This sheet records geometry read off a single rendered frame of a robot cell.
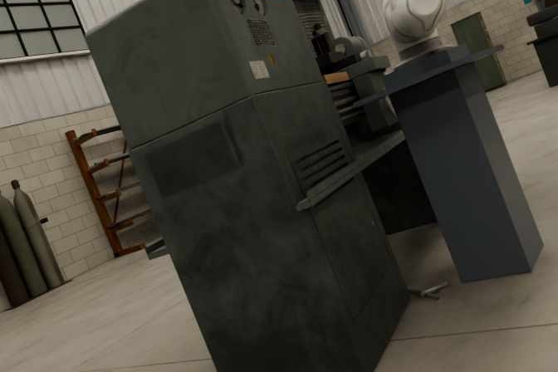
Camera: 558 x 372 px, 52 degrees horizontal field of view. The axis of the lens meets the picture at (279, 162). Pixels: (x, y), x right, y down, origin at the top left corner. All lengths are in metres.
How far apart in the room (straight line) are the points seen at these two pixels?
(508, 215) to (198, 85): 1.11
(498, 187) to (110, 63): 1.32
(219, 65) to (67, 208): 7.81
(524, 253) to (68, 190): 7.99
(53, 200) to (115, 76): 7.46
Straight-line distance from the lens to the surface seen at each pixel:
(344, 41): 3.35
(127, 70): 1.81
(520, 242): 2.11
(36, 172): 9.24
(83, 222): 9.41
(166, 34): 1.72
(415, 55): 2.11
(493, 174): 2.06
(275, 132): 1.61
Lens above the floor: 0.71
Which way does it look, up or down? 2 degrees down
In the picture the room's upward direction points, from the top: 22 degrees counter-clockwise
